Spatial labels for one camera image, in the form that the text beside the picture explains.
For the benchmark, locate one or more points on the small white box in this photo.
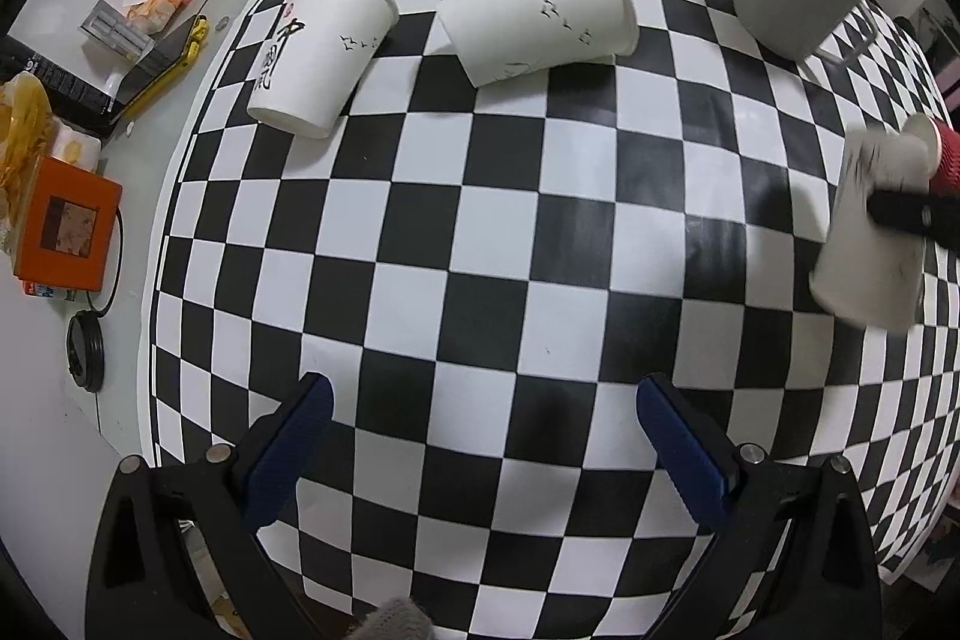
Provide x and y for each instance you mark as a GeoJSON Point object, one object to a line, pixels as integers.
{"type": "Point", "coordinates": [75, 149]}

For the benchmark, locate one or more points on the white paper cup small print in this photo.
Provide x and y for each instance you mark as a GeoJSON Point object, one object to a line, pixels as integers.
{"type": "Point", "coordinates": [536, 18]}

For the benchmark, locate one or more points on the yellow plastic bag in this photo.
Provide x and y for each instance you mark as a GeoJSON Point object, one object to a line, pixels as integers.
{"type": "Point", "coordinates": [22, 141]}

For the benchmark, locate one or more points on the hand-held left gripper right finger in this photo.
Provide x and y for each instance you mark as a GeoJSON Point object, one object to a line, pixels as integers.
{"type": "Point", "coordinates": [684, 452]}

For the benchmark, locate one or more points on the black yellow tool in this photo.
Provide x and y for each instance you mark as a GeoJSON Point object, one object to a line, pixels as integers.
{"type": "Point", "coordinates": [163, 69]}

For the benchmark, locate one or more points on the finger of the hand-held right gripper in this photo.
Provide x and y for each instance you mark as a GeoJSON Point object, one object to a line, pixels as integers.
{"type": "Point", "coordinates": [911, 214]}

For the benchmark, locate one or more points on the black box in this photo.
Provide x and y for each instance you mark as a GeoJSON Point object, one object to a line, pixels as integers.
{"type": "Point", "coordinates": [56, 85]}

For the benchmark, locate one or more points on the black round lid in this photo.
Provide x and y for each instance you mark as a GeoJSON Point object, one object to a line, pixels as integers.
{"type": "Point", "coordinates": [84, 347]}

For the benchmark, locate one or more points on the grey fuzzy cloth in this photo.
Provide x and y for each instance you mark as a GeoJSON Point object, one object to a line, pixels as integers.
{"type": "Point", "coordinates": [397, 621]}

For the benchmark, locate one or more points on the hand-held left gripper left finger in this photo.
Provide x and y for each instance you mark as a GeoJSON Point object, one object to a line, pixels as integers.
{"type": "Point", "coordinates": [294, 441]}

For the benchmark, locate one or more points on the black white checkered mat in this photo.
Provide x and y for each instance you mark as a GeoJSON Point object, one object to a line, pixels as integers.
{"type": "Point", "coordinates": [480, 280]}

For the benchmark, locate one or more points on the orange box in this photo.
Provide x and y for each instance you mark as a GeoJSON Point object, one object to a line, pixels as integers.
{"type": "Point", "coordinates": [67, 227]}

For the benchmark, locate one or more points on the red ribbed paper cup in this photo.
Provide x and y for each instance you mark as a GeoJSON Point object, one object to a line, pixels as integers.
{"type": "Point", "coordinates": [948, 160]}

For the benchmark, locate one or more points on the white paper cup black calligraphy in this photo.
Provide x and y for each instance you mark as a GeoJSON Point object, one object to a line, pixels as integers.
{"type": "Point", "coordinates": [319, 51]}

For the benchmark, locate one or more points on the plain white paper cup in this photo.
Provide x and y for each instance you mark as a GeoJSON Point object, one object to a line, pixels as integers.
{"type": "Point", "coordinates": [862, 269]}

